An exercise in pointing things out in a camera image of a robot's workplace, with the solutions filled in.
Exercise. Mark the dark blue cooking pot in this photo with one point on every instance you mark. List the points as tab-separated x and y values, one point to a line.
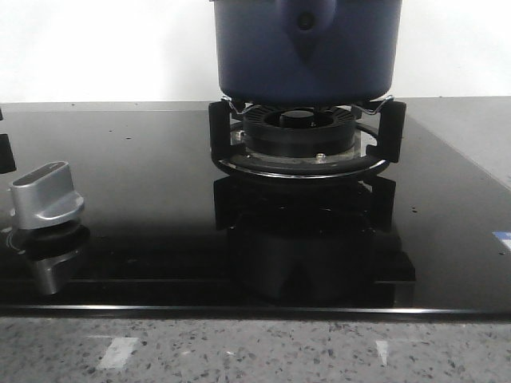
306	53

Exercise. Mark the black pot support grate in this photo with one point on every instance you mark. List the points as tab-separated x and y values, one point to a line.
378	141

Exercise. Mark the black gas burner head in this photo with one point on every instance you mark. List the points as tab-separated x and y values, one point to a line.
300	132

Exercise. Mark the black glass gas cooktop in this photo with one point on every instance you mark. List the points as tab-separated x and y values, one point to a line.
165	234

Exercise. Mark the silver stove control knob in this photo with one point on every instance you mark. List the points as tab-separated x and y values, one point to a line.
46	197

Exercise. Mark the energy label sticker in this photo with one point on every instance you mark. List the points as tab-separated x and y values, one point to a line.
504	237

